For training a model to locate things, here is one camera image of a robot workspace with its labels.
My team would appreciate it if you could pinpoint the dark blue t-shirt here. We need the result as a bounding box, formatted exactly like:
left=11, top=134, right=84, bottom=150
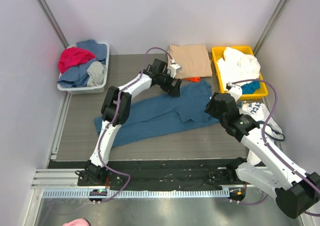
left=93, top=79, right=222, bottom=148

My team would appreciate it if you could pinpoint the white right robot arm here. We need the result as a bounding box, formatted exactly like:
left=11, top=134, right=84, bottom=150
left=205, top=92, right=320, bottom=219

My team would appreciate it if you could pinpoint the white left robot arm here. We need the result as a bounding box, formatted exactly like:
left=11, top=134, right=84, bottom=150
left=75, top=59, right=182, bottom=186

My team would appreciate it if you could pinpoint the folded orange t-shirt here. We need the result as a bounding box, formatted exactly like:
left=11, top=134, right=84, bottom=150
left=186, top=77, right=201, bottom=82

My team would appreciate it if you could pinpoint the teal garment in tray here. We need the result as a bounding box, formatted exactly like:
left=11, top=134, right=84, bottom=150
left=241, top=81, right=260, bottom=94

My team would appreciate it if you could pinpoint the white printed t-shirt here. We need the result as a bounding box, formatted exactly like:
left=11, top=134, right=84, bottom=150
left=239, top=102, right=286, bottom=166

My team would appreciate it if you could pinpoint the folded beige t-shirt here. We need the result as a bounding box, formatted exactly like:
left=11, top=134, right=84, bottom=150
left=168, top=44, right=213, bottom=79

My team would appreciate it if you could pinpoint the white t-shirt in tray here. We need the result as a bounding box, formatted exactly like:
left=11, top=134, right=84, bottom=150
left=217, top=47, right=261, bottom=90

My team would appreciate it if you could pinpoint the grey plastic bin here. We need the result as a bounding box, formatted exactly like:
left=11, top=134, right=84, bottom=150
left=57, top=42, right=110, bottom=94

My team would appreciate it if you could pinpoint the grey garment in bin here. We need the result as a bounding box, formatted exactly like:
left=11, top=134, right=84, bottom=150
left=86, top=61, right=105, bottom=87

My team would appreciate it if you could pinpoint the blue checked shirt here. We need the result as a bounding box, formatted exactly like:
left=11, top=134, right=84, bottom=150
left=57, top=39, right=107, bottom=88

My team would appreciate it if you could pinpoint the pink red garment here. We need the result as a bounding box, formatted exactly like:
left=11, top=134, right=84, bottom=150
left=58, top=47, right=96, bottom=74

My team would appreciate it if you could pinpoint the pink object at bottom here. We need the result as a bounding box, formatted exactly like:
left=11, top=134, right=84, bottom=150
left=63, top=218, right=90, bottom=226

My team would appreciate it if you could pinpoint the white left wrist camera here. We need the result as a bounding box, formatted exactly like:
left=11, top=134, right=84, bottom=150
left=167, top=60, right=182, bottom=78

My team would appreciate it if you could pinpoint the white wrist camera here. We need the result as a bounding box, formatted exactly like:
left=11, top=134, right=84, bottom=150
left=167, top=60, right=182, bottom=78
left=226, top=82, right=243, bottom=101

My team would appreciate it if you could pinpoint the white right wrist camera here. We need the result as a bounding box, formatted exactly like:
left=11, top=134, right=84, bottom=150
left=226, top=82, right=243, bottom=101

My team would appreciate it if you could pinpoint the slotted cable duct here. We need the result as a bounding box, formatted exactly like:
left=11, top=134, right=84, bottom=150
left=42, top=188, right=230, bottom=199

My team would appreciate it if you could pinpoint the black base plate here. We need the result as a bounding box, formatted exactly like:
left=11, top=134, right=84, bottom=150
left=48, top=157, right=245, bottom=191

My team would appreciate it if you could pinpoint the right aluminium frame post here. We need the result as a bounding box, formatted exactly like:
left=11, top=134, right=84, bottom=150
left=253, top=0, right=290, bottom=55

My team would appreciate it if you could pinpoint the aluminium frame post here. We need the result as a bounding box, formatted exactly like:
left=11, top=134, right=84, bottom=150
left=253, top=0, right=290, bottom=55
left=37, top=0, right=69, bottom=48

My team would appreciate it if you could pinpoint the left aluminium frame post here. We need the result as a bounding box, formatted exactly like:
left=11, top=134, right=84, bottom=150
left=37, top=0, right=69, bottom=48

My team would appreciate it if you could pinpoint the aluminium rail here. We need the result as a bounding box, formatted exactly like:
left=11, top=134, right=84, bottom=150
left=31, top=169, right=81, bottom=187

